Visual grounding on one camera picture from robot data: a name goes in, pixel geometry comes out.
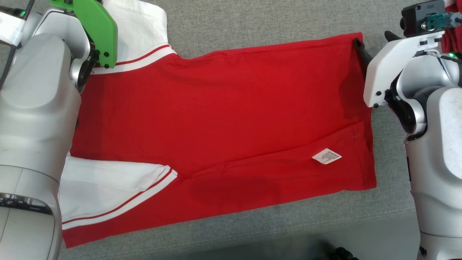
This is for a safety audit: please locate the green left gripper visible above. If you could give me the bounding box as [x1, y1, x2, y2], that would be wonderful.
[50, 0, 119, 69]

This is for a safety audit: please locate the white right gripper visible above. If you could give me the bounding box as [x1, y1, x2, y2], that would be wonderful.
[353, 30, 445, 109]

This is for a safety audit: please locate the red garment with white band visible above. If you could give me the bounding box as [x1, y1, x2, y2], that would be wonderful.
[442, 0, 462, 54]

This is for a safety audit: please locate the red shirt with white sleeves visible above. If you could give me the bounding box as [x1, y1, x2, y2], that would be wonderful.
[60, 0, 378, 249]

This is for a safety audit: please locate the grey fabric sofa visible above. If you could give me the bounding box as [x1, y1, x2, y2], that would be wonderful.
[0, 0, 462, 260]

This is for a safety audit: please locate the teal right camera connector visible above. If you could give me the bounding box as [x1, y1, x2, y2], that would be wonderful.
[424, 12, 462, 30]

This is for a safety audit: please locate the white left cable tag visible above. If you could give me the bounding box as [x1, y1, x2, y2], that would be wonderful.
[0, 13, 29, 47]

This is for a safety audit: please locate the black left camera cable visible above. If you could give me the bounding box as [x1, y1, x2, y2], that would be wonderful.
[0, 0, 36, 89]

